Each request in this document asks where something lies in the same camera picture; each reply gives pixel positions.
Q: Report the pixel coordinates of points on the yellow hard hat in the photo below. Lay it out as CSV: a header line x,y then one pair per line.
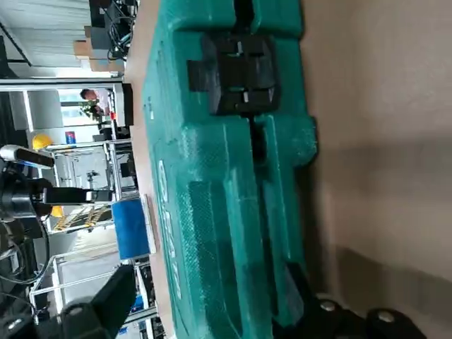
x,y
57,212
42,141

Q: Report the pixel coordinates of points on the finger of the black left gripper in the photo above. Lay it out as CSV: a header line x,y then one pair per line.
x,y
67,196

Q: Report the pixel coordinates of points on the black toolbox latch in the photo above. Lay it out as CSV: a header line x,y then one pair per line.
x,y
240,70

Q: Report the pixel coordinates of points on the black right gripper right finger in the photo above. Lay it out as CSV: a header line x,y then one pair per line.
x,y
328,325

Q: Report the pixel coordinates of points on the blue cloth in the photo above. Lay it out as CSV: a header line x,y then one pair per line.
x,y
130,229

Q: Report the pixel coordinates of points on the cardboard box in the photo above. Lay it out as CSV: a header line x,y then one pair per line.
x,y
88,49

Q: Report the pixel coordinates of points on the green plastic toolbox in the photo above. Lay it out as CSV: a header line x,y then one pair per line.
x,y
212,176

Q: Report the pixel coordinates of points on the aluminium frame rack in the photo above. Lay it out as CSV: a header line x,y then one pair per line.
x,y
110,166

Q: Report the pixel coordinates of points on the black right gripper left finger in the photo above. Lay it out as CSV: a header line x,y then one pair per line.
x,y
109,296

